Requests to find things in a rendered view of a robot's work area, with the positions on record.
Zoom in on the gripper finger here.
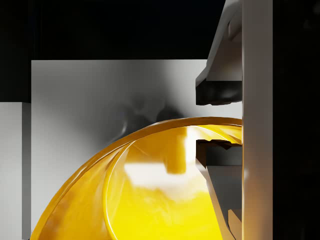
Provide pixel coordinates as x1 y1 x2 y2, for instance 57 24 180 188
195 0 243 106
195 139 243 240

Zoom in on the yellow bowl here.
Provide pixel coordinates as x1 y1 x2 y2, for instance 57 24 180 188
29 116 243 240

